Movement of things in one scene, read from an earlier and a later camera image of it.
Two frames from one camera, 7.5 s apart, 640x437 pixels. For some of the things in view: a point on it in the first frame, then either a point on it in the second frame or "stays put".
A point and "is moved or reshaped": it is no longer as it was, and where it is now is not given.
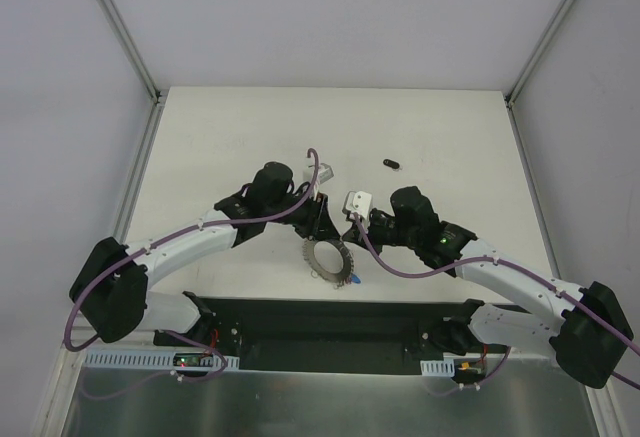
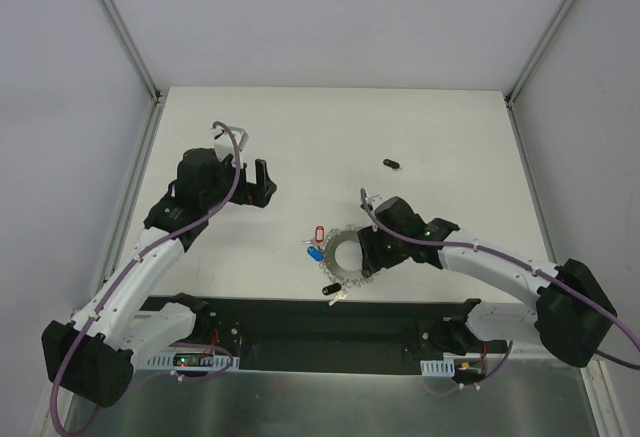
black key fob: [390, 163] stays put
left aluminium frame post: [159, 97] stays put
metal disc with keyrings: [329, 260] is moved or reshaped
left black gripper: [317, 214] -> [251, 189]
